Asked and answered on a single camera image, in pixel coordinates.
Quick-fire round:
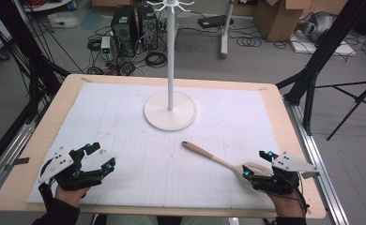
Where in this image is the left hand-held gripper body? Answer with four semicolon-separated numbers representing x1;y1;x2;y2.
38;145;116;192

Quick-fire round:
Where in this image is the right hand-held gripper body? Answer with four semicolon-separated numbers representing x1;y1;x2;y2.
251;151;320;197

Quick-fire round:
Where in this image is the wooden slotted spatula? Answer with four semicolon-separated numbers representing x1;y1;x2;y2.
181;141;275;186

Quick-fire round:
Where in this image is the person's right hand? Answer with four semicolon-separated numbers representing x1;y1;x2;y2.
267;190;305;219

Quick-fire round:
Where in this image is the person's left hand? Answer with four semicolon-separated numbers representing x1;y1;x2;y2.
54;184;91;208

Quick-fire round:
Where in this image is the white grid mat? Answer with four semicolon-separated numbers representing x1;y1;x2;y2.
26;82;282;210

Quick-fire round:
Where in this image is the white hook stand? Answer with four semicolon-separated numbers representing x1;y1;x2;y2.
144;0;198;132

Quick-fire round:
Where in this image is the white power adapter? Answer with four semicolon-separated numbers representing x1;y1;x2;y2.
100;36;113;61

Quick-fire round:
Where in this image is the black tripod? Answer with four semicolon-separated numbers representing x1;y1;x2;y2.
314;74;366;142

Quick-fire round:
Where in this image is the white foam board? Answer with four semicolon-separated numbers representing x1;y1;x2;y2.
289;30;358;58

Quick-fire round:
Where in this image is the black computer tower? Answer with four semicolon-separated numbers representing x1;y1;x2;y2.
136;4;159;52
110;5;139;58

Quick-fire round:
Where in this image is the white stand leg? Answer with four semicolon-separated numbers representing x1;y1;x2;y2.
219;0;236;60

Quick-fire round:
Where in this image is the cardboard box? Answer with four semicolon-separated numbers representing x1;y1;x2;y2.
253;0;314;43

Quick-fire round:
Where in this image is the flat black device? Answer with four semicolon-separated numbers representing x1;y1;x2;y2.
197;14;235;30

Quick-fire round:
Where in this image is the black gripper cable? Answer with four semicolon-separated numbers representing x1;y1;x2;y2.
293;178;311;218

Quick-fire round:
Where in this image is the black wrist strap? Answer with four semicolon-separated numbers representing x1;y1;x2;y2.
38;182;56;212

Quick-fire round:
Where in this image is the aluminium rail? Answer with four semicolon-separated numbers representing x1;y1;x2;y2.
283;98;350;225
0;121;38;205

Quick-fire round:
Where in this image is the black frame post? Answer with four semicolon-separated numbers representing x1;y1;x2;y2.
275;0;366;137
0;0;71;124

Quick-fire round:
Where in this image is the thin coiled black cable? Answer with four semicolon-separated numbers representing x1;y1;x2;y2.
236;36;264;49

